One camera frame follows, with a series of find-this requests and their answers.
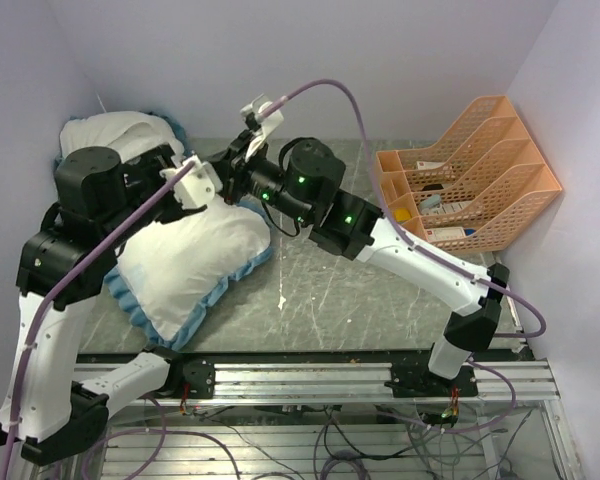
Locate loose cables under frame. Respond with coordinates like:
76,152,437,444
144,402,521,480

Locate blue houndstooth bear pillowcase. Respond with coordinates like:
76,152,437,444
53,110,276,352

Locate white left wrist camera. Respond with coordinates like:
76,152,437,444
160,155,222,210

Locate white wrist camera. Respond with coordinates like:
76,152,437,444
160,155,222,210
240,95,284,158

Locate aluminium rail frame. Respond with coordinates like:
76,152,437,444
69,361,561,406

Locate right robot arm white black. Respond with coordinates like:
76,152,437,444
207,130,510,396

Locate purple camera cable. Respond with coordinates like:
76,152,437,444
264,77,548,341
0,161,197,480

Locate white red box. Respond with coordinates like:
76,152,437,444
425,227,466,243

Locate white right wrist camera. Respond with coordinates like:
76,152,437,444
240,95,284,158

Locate white pillow insert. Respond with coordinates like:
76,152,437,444
59,110,272,342

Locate yellow object in organizer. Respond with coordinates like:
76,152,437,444
393,208,412,224

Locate light blue stapler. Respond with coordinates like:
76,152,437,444
418,194,441,211

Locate orange plastic file organizer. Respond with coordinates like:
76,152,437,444
375,95,562,254

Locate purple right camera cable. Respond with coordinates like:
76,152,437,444
264,77,548,341

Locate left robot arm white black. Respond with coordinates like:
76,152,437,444
0,144,219,466

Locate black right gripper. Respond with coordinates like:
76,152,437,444
197,129,313,224

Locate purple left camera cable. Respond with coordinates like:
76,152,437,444
0,161,197,480

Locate white box in back slot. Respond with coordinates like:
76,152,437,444
416,161,445,171

